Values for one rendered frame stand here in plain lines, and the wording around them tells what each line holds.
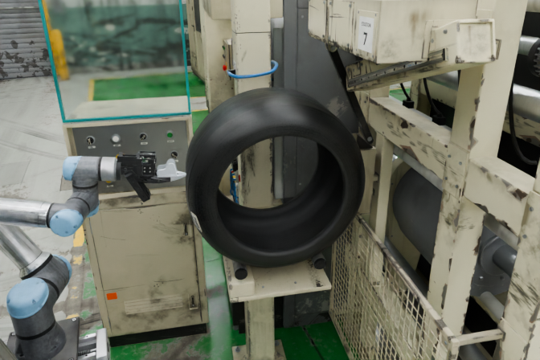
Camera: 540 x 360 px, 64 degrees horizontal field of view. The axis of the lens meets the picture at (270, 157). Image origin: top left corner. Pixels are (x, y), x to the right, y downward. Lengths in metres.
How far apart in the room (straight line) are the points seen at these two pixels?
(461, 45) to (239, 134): 0.63
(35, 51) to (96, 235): 8.63
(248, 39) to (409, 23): 0.69
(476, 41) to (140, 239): 1.72
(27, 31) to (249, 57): 9.21
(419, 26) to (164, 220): 1.52
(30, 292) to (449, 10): 1.42
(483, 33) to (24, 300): 1.44
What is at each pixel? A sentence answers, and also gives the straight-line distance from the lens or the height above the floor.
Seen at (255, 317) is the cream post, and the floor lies 0.37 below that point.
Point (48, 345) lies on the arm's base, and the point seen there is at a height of 0.77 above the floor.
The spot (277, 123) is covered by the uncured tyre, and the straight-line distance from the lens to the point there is 1.28.
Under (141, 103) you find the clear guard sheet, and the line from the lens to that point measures 2.01.
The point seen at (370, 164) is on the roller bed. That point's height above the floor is 1.13.
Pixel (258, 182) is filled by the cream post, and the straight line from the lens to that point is 1.77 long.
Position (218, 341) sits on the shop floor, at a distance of 2.60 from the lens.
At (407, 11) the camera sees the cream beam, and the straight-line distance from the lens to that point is 1.09.
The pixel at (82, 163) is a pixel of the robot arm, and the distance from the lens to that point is 1.43.
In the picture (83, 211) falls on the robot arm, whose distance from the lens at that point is 1.39.
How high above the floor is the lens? 1.82
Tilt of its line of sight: 22 degrees down
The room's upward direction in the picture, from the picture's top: 1 degrees counter-clockwise
